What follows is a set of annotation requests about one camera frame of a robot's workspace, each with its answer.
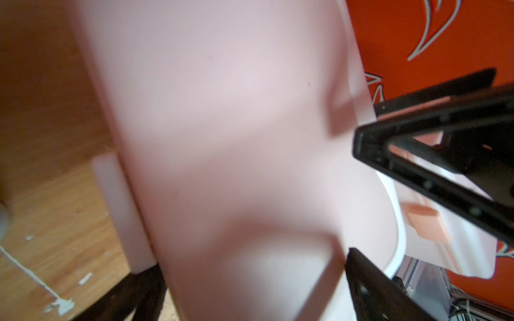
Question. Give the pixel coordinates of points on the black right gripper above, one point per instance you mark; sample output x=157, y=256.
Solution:
x=470, y=135

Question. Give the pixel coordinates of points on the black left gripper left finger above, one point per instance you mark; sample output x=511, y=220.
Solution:
x=141, y=295

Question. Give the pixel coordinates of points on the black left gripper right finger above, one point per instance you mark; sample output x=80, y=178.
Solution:
x=374, y=295

